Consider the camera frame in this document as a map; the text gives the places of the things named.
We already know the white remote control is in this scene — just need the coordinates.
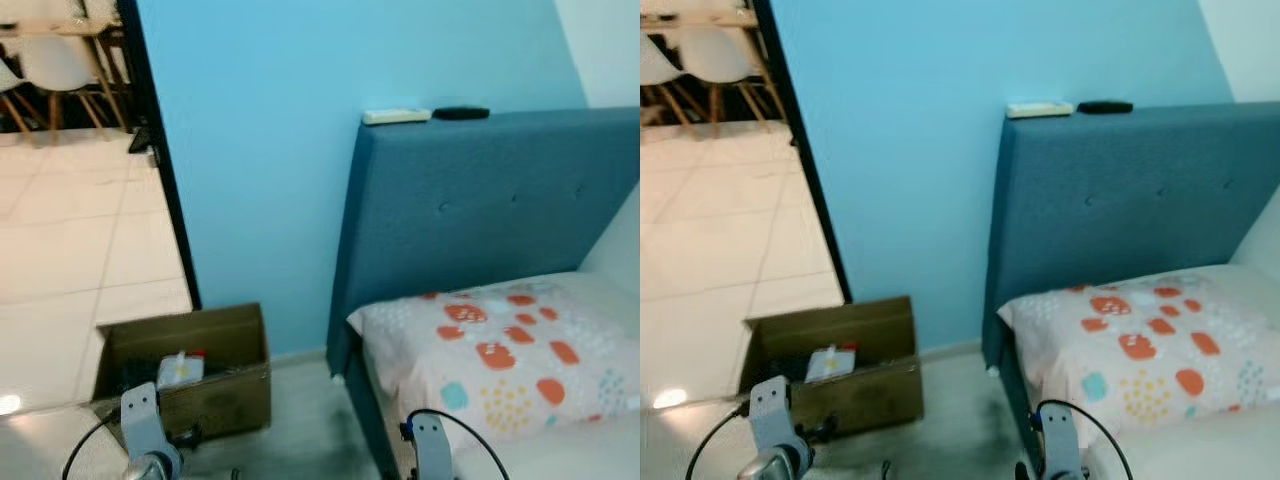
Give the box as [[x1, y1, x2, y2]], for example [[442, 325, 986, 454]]
[[1005, 101, 1076, 119], [361, 108, 432, 126]]

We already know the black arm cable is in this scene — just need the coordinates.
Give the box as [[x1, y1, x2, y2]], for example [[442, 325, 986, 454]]
[[405, 408, 511, 480], [62, 410, 131, 480], [685, 400, 756, 480], [1030, 400, 1136, 480]]

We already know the clear plastic packet red header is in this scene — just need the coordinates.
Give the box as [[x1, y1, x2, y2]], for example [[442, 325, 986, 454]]
[[806, 343, 859, 383], [156, 350, 208, 389]]

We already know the brown cardboard box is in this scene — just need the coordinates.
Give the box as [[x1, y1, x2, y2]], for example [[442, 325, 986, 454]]
[[738, 296, 924, 436], [92, 303, 272, 441]]

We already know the black door frame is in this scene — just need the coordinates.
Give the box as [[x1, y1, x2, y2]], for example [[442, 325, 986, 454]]
[[115, 0, 203, 311], [750, 0, 853, 304]]

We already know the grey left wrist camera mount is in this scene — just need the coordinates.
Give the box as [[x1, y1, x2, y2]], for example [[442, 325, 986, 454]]
[[120, 383, 171, 461], [748, 375, 801, 456]]

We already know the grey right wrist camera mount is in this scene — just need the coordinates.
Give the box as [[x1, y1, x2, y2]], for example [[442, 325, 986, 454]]
[[1033, 405, 1083, 480], [405, 412, 453, 480]]

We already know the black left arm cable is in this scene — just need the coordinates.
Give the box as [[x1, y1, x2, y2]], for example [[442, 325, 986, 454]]
[[685, 400, 756, 480], [62, 410, 131, 480]]

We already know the white chair with wooden legs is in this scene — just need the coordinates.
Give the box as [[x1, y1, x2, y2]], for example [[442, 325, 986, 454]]
[[20, 35, 106, 136], [690, 25, 771, 126], [0, 55, 36, 149], [640, 35, 691, 141]]

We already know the pink pillow with orange patches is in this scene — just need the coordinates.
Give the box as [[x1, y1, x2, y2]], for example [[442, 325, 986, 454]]
[[997, 272, 1280, 426], [347, 280, 641, 441]]

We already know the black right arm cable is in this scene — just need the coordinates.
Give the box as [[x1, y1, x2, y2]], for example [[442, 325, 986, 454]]
[[1030, 400, 1136, 480], [405, 408, 511, 480]]

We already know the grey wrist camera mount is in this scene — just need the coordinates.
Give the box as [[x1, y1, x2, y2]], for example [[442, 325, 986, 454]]
[[1033, 405, 1083, 480], [748, 375, 801, 456], [120, 383, 171, 461], [405, 412, 453, 480]]

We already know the wooden table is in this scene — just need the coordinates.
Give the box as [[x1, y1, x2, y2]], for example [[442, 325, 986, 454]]
[[640, 8, 766, 29], [0, 15, 126, 41]]

